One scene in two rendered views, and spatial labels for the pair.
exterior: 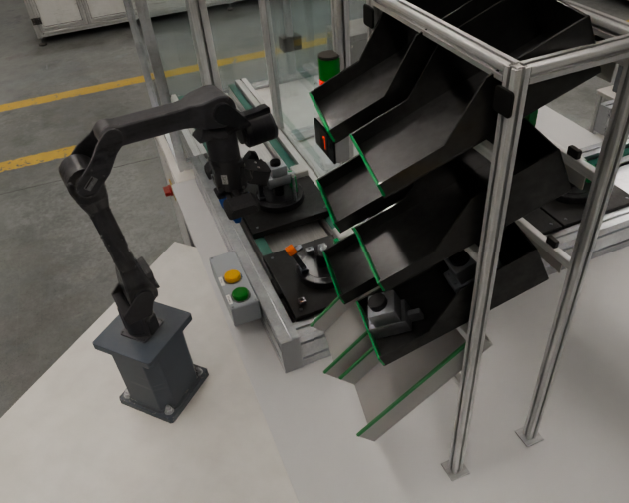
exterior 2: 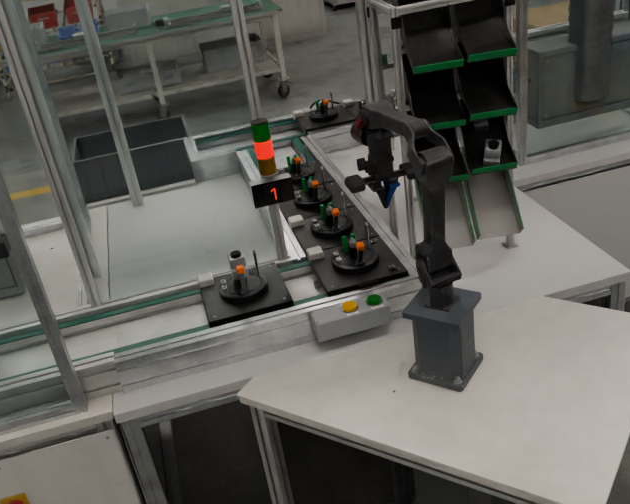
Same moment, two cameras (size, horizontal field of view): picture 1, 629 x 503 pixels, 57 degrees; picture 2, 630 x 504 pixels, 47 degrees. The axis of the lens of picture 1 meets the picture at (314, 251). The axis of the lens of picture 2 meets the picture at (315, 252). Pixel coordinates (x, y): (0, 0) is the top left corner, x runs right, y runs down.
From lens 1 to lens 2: 206 cm
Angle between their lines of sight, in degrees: 66
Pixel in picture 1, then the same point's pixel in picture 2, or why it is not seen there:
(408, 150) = (489, 44)
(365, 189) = (436, 111)
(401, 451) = (499, 261)
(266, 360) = not seen: hidden behind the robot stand
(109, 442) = (503, 391)
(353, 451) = (501, 277)
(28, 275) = not seen: outside the picture
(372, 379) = (481, 224)
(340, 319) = not seen: hidden behind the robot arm
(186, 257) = (269, 381)
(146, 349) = (466, 296)
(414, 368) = (489, 193)
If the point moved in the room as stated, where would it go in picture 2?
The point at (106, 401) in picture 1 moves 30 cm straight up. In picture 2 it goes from (460, 402) to (454, 296)
